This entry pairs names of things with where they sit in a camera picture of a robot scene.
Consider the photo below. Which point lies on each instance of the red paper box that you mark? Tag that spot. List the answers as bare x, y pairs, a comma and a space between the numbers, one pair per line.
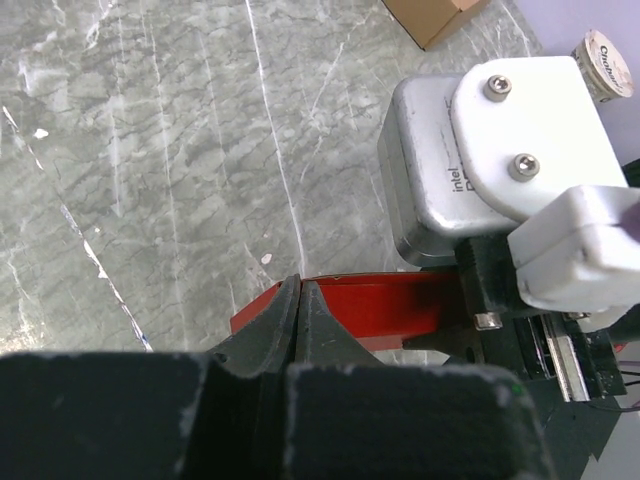
334, 318

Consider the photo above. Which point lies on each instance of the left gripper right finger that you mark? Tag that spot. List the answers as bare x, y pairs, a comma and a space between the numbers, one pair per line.
456, 421

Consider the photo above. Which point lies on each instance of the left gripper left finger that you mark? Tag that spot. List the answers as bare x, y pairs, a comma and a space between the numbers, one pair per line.
117, 415

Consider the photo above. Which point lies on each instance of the brown cardboard box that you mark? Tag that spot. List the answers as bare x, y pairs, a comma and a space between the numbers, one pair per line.
430, 22

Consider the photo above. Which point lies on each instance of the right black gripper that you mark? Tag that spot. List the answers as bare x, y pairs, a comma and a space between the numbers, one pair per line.
573, 377

